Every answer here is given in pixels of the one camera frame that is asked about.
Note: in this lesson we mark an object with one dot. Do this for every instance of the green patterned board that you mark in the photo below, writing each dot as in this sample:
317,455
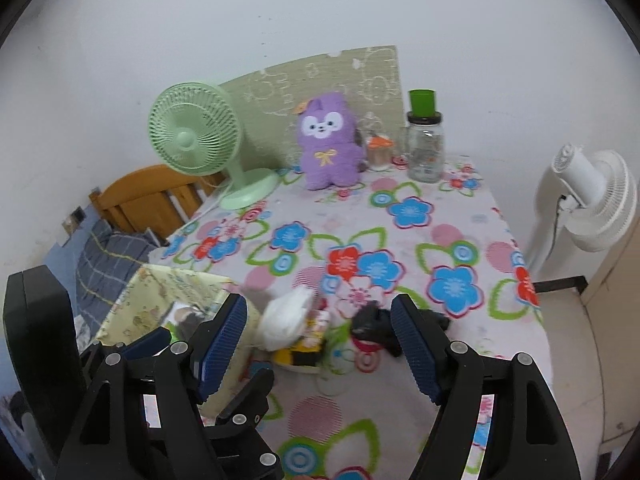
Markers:
267,101

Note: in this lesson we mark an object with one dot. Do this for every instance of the cotton swab jar orange lid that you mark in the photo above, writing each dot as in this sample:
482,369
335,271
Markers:
379,151

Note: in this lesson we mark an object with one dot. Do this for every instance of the yellow cartoon tissue pack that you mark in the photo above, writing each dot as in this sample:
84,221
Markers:
305,355

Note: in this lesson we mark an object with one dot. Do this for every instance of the grey plaid pillow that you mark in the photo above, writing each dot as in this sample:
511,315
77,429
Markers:
106,264

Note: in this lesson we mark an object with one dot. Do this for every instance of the purple plush toy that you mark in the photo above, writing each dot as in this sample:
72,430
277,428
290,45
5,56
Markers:
326,134

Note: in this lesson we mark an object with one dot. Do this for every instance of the beige door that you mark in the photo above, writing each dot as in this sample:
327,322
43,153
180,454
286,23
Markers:
612,304

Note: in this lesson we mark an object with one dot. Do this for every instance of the green desk fan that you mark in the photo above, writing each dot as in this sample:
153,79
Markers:
194,129

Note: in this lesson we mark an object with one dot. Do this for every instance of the wall socket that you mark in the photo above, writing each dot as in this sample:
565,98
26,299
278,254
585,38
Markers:
78,215

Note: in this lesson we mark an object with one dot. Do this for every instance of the black plastic bag bundle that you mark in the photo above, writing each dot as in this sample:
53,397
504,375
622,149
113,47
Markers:
372,323

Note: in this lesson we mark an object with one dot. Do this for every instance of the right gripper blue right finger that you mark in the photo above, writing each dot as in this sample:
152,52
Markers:
425,346

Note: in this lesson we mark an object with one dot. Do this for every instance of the grey sock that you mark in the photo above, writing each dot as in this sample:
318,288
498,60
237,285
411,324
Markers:
187,320

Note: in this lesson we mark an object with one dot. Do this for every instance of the white standing fan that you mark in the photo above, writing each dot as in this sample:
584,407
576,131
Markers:
596,207

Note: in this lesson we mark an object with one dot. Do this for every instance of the glass jar with green cup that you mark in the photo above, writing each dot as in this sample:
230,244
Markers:
423,143

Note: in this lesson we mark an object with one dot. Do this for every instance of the white tissue stack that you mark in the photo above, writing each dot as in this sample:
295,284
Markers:
284,319

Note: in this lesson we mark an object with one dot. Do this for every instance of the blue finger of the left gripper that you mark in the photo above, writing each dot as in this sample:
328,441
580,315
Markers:
250,404
148,345

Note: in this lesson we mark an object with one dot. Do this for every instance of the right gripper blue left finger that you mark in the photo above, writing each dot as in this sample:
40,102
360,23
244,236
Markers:
213,344

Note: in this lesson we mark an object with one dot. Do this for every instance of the floral tablecloth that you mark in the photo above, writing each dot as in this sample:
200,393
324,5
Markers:
445,245

